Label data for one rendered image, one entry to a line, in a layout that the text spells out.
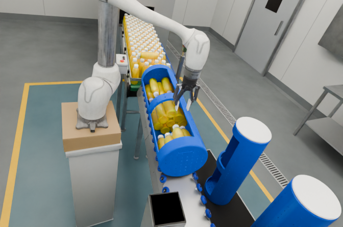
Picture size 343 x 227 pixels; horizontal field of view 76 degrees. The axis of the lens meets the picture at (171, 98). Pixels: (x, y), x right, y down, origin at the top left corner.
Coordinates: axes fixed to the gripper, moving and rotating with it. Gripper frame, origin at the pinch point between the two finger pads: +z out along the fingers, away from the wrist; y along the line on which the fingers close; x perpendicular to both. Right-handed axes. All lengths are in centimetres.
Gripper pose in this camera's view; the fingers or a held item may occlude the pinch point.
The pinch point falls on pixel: (182, 105)
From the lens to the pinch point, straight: 127.1
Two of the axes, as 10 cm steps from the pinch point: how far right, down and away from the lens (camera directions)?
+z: -1.9, 7.9, 5.8
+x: -2.2, -6.1, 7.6
